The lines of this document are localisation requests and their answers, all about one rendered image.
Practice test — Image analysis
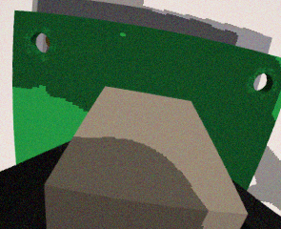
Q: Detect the green circuit board with tan handle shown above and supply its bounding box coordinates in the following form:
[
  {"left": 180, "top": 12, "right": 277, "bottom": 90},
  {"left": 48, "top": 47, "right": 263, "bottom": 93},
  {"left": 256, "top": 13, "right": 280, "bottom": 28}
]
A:
[{"left": 11, "top": 10, "right": 281, "bottom": 229}]

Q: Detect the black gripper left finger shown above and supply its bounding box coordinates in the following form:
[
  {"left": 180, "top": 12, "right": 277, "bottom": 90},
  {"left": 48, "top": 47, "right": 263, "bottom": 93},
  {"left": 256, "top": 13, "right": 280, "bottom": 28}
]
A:
[{"left": 0, "top": 141, "right": 70, "bottom": 229}]

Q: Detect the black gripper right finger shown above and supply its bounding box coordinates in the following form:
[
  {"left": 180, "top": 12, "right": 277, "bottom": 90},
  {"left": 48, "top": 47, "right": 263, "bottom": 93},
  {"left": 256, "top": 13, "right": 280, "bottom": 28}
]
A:
[{"left": 232, "top": 180, "right": 281, "bottom": 229}]

